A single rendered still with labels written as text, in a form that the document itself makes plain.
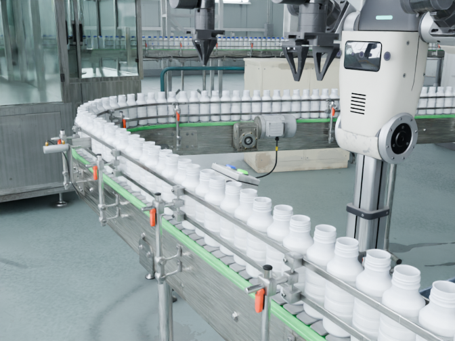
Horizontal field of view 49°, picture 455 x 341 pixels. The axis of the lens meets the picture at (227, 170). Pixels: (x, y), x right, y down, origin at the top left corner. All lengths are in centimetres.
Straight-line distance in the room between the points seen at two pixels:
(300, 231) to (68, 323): 208
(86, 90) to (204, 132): 370
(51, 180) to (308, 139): 231
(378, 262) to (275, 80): 451
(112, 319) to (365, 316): 212
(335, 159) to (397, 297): 493
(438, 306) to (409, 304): 5
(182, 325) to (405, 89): 173
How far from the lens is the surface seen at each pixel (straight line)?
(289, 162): 546
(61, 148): 195
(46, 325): 286
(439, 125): 338
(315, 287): 91
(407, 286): 77
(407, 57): 152
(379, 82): 151
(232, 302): 110
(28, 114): 424
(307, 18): 106
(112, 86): 640
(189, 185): 124
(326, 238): 88
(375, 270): 81
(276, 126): 268
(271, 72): 521
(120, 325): 277
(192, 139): 274
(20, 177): 432
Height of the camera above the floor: 150
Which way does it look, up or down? 16 degrees down
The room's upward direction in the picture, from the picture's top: 1 degrees clockwise
